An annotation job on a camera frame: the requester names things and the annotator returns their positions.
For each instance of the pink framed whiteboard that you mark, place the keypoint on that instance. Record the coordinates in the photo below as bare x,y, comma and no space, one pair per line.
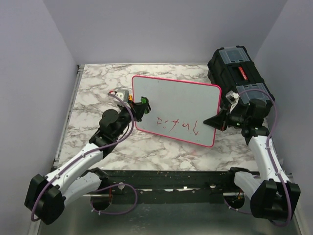
178,108

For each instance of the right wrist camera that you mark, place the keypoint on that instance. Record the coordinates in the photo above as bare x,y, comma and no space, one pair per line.
232,96

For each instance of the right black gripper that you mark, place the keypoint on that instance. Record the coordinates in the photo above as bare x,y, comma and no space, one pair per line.
219,121

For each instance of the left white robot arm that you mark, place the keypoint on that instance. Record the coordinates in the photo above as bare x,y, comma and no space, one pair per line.
48,195

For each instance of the aluminium side rail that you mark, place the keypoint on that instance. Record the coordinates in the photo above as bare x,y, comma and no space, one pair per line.
68,115

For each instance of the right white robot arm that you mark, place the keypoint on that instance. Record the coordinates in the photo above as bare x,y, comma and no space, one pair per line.
274,197

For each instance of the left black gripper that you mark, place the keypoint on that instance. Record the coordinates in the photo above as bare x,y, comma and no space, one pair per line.
139,111

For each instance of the black plastic toolbox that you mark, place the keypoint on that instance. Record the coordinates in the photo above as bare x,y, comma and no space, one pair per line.
232,69

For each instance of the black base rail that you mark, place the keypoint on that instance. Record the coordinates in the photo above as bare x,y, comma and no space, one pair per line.
152,187

